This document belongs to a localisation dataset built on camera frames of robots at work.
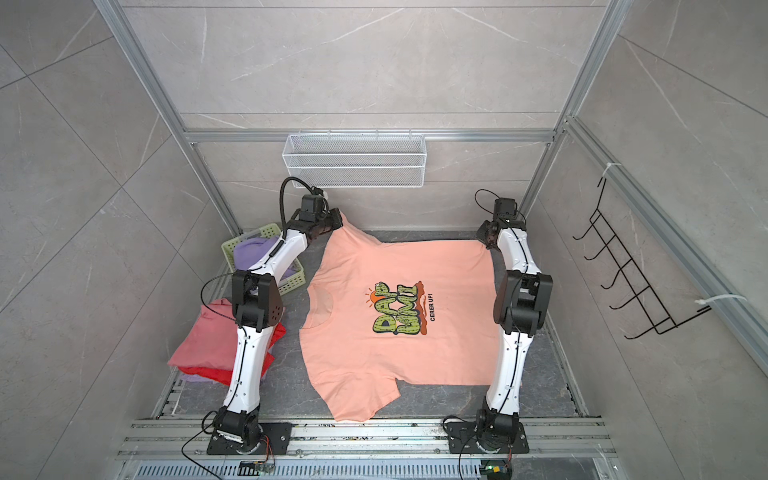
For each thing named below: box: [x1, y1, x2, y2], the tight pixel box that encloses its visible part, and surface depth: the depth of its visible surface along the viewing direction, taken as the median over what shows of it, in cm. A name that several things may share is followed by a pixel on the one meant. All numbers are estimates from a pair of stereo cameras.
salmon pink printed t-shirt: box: [300, 212, 500, 422], surface depth 96 cm
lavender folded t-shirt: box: [181, 373, 214, 384], surface depth 84 cm
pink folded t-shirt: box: [168, 298, 239, 370], surface depth 81 cm
